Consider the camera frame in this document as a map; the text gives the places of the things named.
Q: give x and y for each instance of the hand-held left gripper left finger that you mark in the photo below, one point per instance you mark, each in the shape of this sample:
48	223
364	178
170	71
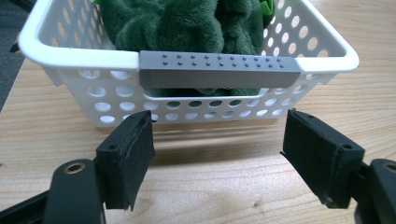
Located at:
126	161

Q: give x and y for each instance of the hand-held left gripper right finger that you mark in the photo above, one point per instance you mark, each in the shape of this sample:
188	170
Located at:
320	158

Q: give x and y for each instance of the white perforated plastic basket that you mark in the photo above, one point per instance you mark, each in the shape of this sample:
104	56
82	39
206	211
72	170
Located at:
81	59

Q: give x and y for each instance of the dark green plush toy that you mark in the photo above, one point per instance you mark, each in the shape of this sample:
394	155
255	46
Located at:
174	25

